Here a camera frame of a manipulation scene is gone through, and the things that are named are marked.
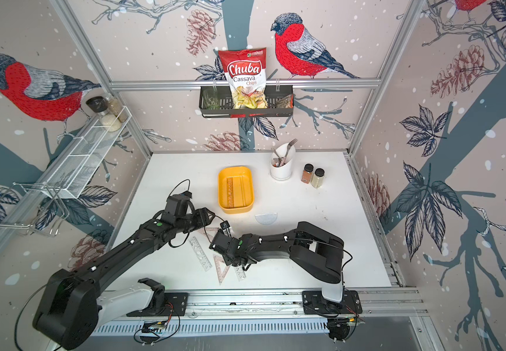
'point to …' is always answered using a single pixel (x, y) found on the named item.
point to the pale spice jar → (317, 178)
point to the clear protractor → (266, 219)
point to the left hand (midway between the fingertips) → (213, 212)
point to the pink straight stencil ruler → (229, 192)
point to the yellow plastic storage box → (235, 189)
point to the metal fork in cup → (290, 144)
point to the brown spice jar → (307, 173)
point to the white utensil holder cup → (281, 161)
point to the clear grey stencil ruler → (240, 273)
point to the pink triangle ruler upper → (202, 231)
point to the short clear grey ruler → (200, 255)
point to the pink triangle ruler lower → (220, 274)
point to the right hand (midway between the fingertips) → (231, 250)
